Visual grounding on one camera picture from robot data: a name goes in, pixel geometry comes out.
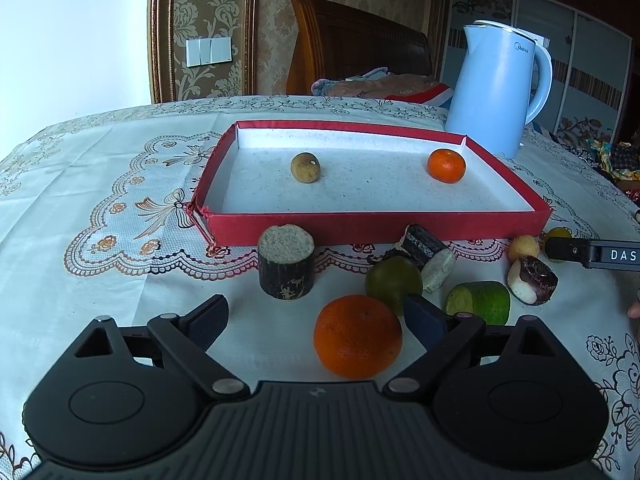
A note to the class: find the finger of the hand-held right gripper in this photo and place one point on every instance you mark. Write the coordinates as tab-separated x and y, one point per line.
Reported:
567	250

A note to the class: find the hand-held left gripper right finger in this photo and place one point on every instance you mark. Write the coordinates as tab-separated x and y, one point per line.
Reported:
425	317

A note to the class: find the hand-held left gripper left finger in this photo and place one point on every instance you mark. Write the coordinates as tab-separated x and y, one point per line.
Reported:
207	317

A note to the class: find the small yellow-green fruit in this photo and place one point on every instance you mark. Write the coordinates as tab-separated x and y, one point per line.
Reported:
557	234

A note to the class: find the green round fruit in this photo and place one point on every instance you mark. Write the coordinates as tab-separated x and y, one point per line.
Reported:
390	282

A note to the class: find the large orange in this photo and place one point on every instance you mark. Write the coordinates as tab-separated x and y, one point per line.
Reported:
357	337

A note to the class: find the red cardboard box tray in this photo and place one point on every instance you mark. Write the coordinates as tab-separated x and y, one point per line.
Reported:
360	185

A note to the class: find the person's right hand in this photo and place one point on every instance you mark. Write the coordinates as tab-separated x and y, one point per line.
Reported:
635	308

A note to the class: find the purple-skinned white cut piece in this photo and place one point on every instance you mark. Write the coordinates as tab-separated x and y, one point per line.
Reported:
535	277

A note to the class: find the small pale yellow fruit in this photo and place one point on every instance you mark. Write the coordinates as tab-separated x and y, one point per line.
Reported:
523	248

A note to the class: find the green-skinned cut fruit piece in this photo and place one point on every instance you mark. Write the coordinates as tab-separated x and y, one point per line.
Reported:
482	302

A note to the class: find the dark purple sugarcane piece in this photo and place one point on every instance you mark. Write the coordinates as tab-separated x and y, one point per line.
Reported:
425	252
286	272

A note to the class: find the colourful crumpled cloth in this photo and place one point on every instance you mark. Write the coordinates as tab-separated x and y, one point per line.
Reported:
617	160

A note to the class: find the small orange mandarin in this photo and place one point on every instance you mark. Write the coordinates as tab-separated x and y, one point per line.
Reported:
446	165

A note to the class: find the light blue electric kettle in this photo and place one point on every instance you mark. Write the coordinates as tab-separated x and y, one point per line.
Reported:
492	90

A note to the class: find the brown round fruit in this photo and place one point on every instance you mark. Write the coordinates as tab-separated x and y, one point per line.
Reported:
305	168

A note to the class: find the patterned sliding-door wardrobe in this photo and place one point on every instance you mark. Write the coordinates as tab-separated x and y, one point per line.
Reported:
585	60

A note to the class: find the striped folded blanket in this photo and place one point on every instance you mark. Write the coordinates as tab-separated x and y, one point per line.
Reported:
390	86

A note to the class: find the brown wooden headboard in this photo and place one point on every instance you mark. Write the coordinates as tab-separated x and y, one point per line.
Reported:
360	45

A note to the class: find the white wall light switch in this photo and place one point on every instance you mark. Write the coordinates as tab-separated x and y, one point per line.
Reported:
209	51

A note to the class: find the gilded wall panel frame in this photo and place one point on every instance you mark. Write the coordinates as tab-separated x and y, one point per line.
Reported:
161	35

